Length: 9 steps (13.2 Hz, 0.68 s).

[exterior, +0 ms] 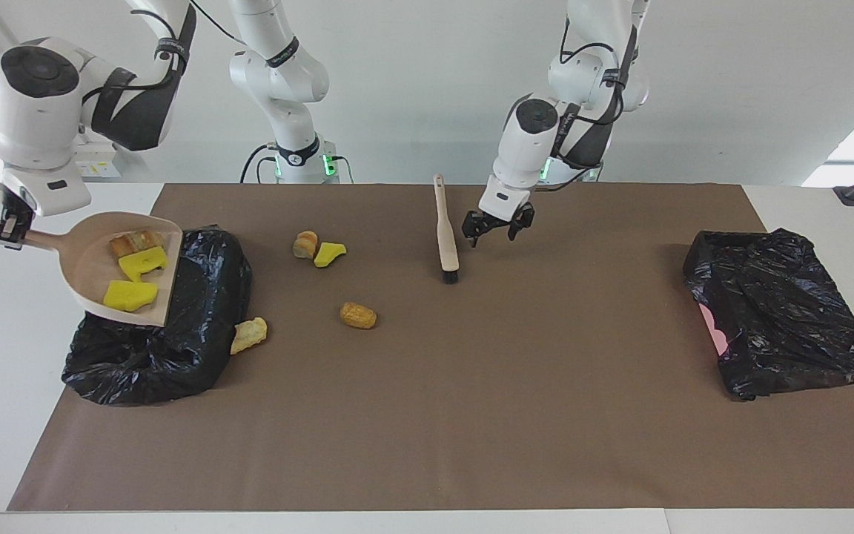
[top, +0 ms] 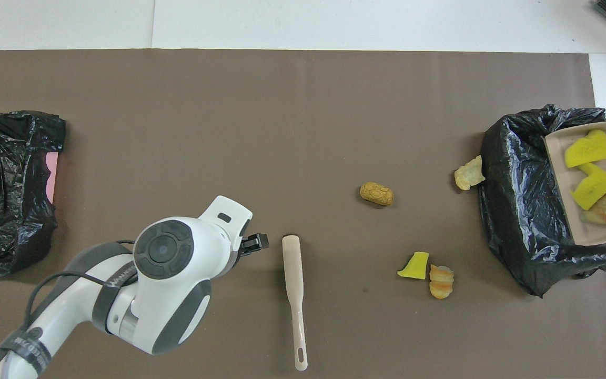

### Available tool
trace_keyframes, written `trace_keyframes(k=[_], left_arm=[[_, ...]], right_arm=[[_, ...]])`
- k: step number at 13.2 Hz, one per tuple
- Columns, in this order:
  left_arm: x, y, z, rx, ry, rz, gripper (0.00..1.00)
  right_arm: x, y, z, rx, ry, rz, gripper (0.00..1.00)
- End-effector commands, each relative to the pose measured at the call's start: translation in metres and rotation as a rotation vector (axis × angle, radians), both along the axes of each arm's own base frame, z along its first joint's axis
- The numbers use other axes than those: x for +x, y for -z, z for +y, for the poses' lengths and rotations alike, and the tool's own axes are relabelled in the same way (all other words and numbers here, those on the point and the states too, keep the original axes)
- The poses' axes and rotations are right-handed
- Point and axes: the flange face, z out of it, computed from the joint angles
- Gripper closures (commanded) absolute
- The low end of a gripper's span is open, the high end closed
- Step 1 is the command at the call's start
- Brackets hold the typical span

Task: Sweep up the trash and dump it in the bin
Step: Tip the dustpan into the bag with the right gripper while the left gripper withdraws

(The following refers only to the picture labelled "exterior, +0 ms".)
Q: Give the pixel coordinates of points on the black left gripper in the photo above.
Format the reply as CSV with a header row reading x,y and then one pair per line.
x,y
505,220

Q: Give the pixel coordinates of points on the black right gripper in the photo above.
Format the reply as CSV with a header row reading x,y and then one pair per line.
x,y
15,208

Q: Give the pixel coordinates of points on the pink hand brush black bristles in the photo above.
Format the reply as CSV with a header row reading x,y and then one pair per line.
x,y
447,237

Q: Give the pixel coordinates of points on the pink plastic dustpan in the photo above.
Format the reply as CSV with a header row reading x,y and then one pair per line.
x,y
93,274

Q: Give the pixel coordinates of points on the beige bread chunk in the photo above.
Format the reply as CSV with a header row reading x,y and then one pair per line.
x,y
136,241

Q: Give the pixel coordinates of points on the large yellow sponge piece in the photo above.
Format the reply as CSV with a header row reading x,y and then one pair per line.
x,y
130,295

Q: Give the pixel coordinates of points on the notched yellow sponge piece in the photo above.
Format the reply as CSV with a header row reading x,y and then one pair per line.
x,y
141,263

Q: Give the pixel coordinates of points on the brown fried nugget toy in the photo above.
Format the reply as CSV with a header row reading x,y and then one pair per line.
x,y
358,316

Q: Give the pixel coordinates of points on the small yellow sponge piece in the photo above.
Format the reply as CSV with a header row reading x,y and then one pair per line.
x,y
328,255

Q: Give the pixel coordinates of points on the striped croissant toy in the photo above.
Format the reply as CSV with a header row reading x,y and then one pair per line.
x,y
305,245

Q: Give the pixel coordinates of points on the beige dumpling toy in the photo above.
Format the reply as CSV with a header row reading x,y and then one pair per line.
x,y
249,335

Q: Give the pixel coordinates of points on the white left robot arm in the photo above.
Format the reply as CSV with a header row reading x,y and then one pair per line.
x,y
527,141

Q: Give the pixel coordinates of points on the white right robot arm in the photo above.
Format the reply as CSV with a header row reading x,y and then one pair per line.
x,y
34,111

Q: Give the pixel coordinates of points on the black bag lined bin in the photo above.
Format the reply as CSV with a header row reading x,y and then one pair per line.
x,y
190,334

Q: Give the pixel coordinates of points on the pink plastic bin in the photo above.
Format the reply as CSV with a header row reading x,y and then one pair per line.
x,y
714,330

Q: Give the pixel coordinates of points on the black trash bag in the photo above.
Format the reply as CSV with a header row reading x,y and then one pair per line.
x,y
790,311

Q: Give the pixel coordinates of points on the brown table mat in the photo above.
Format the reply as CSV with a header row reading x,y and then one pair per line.
x,y
427,460

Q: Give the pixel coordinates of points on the white wall socket box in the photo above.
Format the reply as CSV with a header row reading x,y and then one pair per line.
x,y
101,167

